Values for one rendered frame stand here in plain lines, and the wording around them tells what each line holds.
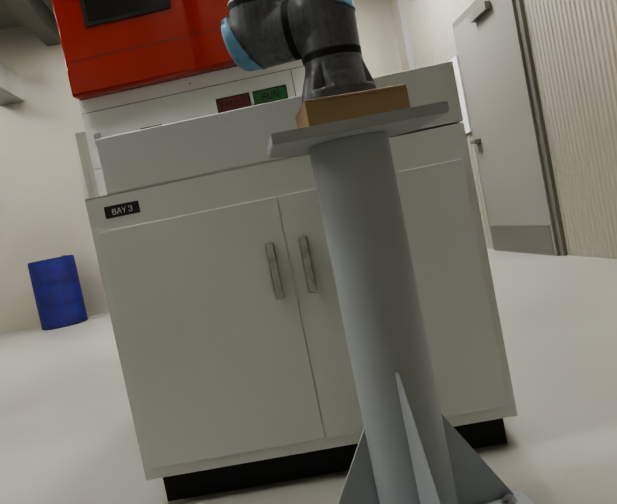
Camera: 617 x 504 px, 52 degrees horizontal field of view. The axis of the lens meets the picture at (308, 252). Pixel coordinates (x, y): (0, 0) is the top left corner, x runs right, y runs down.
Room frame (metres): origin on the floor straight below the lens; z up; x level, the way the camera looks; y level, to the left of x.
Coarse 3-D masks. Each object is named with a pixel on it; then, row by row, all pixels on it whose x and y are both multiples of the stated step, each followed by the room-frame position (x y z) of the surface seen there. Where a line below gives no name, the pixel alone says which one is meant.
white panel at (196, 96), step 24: (216, 72) 2.20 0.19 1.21; (240, 72) 2.19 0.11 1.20; (264, 72) 2.19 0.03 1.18; (288, 72) 2.18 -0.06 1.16; (120, 96) 2.22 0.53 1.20; (144, 96) 2.22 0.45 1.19; (168, 96) 2.21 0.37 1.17; (192, 96) 2.21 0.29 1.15; (216, 96) 2.20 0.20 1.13; (288, 96) 2.18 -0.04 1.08; (96, 120) 2.23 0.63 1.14; (120, 120) 2.22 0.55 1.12; (144, 120) 2.22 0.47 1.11; (168, 120) 2.21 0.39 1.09; (96, 168) 2.23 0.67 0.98
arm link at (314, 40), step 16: (288, 0) 1.25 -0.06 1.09; (304, 0) 1.22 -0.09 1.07; (320, 0) 1.21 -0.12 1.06; (336, 0) 1.21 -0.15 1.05; (352, 0) 1.25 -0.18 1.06; (288, 16) 1.23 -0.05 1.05; (304, 16) 1.22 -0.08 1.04; (320, 16) 1.21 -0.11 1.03; (336, 16) 1.21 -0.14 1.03; (352, 16) 1.23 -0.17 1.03; (288, 32) 1.23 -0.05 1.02; (304, 32) 1.23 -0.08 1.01; (320, 32) 1.21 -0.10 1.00; (336, 32) 1.21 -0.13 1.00; (352, 32) 1.23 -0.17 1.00; (304, 48) 1.24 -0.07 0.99; (320, 48) 1.21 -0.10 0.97
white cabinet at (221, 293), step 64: (448, 128) 1.53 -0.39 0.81; (128, 192) 1.59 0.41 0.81; (192, 192) 1.58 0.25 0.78; (256, 192) 1.57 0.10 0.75; (448, 192) 1.53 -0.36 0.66; (128, 256) 1.59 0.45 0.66; (192, 256) 1.58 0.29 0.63; (256, 256) 1.57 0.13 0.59; (320, 256) 1.55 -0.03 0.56; (448, 256) 1.53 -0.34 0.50; (128, 320) 1.59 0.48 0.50; (192, 320) 1.58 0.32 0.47; (256, 320) 1.57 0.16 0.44; (320, 320) 1.56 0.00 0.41; (448, 320) 1.54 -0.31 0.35; (128, 384) 1.59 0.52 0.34; (192, 384) 1.58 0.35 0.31; (256, 384) 1.57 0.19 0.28; (320, 384) 1.56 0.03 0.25; (448, 384) 1.54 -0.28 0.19; (192, 448) 1.58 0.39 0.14; (256, 448) 1.57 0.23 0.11; (320, 448) 1.56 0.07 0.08
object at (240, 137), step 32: (160, 128) 1.58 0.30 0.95; (192, 128) 1.57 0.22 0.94; (224, 128) 1.57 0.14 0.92; (256, 128) 1.56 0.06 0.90; (288, 128) 1.56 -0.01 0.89; (128, 160) 1.59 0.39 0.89; (160, 160) 1.58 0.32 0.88; (192, 160) 1.58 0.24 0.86; (224, 160) 1.57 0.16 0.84; (256, 160) 1.57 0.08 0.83
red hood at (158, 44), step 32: (64, 0) 2.18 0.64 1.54; (96, 0) 2.17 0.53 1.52; (128, 0) 2.16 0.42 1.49; (160, 0) 2.15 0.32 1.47; (192, 0) 2.15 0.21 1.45; (224, 0) 2.14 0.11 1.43; (64, 32) 2.18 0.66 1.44; (96, 32) 2.17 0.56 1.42; (128, 32) 2.17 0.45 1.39; (160, 32) 2.16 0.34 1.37; (192, 32) 2.15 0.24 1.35; (96, 64) 2.18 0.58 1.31; (128, 64) 2.17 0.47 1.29; (160, 64) 2.16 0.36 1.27; (192, 64) 2.15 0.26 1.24; (224, 64) 2.15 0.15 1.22; (96, 96) 2.23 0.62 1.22
